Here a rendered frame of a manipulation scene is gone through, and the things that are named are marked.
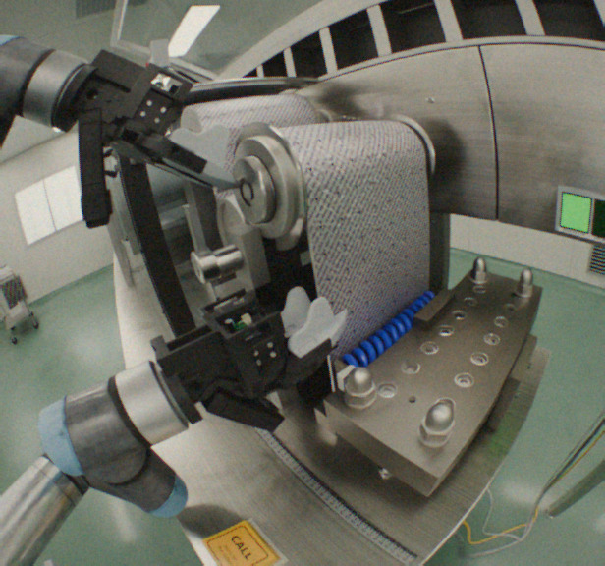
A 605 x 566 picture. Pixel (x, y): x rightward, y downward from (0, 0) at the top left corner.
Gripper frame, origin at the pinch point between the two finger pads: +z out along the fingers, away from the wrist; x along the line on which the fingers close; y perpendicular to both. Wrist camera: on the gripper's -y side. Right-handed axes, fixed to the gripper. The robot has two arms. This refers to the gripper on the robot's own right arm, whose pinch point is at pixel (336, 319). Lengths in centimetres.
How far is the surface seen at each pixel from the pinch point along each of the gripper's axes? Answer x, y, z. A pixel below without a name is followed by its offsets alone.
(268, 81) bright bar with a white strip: 29.9, 35.6, 16.3
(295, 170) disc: -0.6, 17.8, -2.7
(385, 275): -0.3, 2.0, 9.3
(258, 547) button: -11.0, -16.5, -23.4
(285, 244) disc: 3.6, 9.9, -2.7
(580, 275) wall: -48, -97, 263
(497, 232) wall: 52, -76, 263
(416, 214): -0.3, 8.2, 17.7
